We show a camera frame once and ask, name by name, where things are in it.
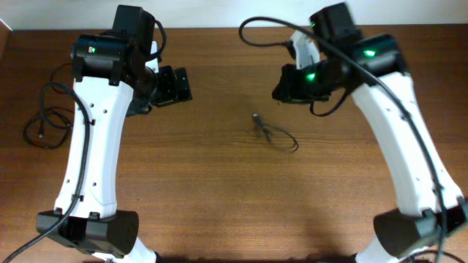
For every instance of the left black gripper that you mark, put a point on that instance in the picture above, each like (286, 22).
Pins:
(172, 94)

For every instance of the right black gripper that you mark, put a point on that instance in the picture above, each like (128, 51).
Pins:
(287, 84)

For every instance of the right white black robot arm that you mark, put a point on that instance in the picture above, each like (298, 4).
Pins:
(334, 54)

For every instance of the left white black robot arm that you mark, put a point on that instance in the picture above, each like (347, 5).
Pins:
(116, 75)

